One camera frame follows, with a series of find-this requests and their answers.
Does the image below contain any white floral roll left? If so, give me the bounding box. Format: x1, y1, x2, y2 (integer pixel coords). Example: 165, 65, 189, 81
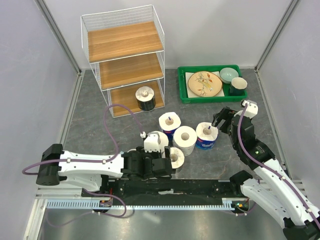
148, 130, 169, 153

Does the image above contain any white wire wooden shelf rack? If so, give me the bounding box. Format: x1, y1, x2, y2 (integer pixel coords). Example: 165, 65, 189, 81
81, 4, 165, 118

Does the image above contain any white floral roll centre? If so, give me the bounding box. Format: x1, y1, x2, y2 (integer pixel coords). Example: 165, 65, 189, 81
173, 126, 197, 156

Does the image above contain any light green ceramic bowl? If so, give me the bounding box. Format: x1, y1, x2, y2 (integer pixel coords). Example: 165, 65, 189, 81
219, 67, 239, 84

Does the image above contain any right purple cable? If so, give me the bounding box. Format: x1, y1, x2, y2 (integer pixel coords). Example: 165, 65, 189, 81
229, 103, 320, 231

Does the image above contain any blue roll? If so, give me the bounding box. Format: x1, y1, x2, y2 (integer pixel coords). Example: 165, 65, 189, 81
158, 112, 181, 141
195, 122, 219, 150

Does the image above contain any black paper towel roll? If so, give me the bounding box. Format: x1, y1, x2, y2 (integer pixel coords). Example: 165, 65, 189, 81
135, 86, 156, 112

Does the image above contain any dark green ceramic cup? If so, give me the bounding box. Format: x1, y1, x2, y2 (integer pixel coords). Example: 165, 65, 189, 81
229, 77, 248, 96

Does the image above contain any green plastic tray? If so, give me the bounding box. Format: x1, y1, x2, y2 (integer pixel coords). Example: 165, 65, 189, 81
177, 64, 248, 104

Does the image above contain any light blue cable duct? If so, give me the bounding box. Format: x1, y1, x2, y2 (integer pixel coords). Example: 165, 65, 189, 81
46, 199, 235, 211

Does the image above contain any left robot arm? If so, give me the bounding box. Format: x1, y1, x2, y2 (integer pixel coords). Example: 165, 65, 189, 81
36, 144, 173, 197

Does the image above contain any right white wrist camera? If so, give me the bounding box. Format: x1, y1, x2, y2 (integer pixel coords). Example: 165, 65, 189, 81
241, 100, 259, 119

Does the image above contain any white floral roll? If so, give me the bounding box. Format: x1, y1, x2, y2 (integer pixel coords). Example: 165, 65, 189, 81
173, 126, 197, 156
148, 130, 169, 153

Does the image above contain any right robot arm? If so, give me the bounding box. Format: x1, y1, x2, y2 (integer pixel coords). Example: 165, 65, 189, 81
211, 101, 320, 240

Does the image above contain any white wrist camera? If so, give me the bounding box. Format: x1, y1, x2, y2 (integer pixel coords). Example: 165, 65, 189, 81
241, 100, 259, 119
140, 131, 161, 153

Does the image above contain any black roll front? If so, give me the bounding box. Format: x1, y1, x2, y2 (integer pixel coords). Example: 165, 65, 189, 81
169, 147, 185, 172

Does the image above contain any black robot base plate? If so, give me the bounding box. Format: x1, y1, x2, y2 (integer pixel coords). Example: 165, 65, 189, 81
96, 176, 245, 205

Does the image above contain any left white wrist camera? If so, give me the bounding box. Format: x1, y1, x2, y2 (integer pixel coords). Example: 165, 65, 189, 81
140, 131, 161, 153

